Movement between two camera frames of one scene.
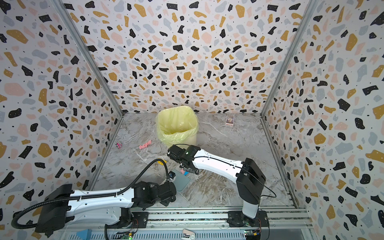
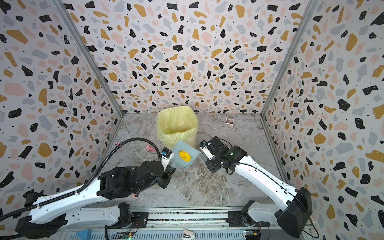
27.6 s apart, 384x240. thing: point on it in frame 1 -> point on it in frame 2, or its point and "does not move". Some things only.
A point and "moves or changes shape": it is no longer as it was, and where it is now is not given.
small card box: x=229 y=120 does not move
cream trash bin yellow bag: x=177 y=126 does not move
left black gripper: x=168 y=201 -> x=168 y=173
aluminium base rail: x=168 y=224 does not move
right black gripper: x=186 y=163 -> x=210 y=162
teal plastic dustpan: x=181 y=181 moves or changes shape
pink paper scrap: x=145 y=145 -> x=148 y=147
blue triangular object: x=85 y=234 does not move
